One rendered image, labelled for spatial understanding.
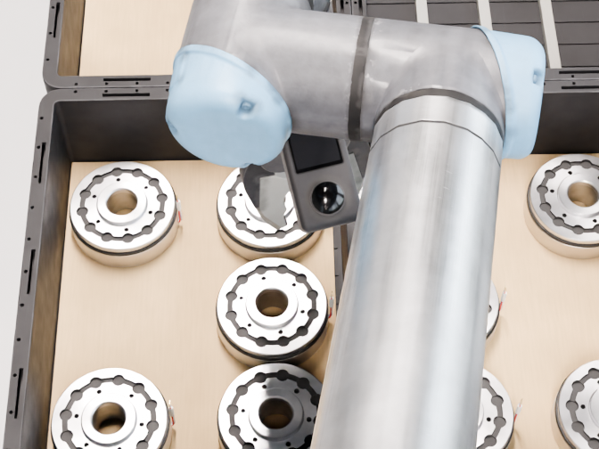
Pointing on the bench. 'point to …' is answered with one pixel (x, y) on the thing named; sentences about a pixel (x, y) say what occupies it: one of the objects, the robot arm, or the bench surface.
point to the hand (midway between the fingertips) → (313, 216)
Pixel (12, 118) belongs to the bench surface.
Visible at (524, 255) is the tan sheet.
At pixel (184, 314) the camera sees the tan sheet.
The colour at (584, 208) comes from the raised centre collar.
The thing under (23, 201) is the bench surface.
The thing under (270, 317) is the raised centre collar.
